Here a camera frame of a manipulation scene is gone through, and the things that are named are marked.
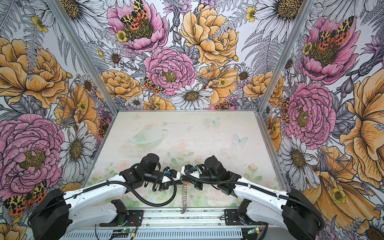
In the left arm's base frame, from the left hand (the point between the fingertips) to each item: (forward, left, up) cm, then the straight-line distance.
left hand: (179, 183), depth 75 cm
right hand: (0, -3, +2) cm, 3 cm away
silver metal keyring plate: (-7, -3, 0) cm, 7 cm away
